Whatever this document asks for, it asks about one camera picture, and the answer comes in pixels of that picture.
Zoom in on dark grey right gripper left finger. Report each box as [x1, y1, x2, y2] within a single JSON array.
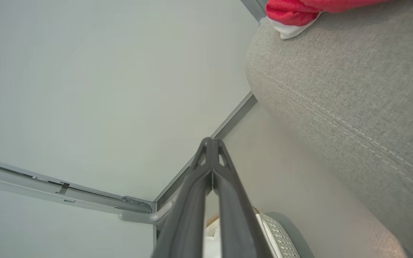
[[151, 138, 214, 258]]

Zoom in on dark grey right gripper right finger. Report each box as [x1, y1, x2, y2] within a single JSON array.
[[212, 138, 274, 258]]

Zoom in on red and white garment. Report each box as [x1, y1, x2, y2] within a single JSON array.
[[265, 0, 391, 40]]

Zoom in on grey fabric sofa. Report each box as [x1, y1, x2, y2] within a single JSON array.
[[245, 0, 413, 258]]

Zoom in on grey curved partition foot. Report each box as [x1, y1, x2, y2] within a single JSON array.
[[118, 200, 175, 225]]

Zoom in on wicker laundry basket white handles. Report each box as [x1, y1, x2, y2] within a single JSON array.
[[206, 207, 302, 258]]

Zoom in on grey partition bottom rail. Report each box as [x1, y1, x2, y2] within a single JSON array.
[[154, 91, 258, 212]]

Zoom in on grey partition corner post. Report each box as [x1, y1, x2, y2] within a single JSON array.
[[0, 159, 156, 216]]

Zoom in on grey partition post with feet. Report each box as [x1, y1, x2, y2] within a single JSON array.
[[240, 0, 269, 23]]

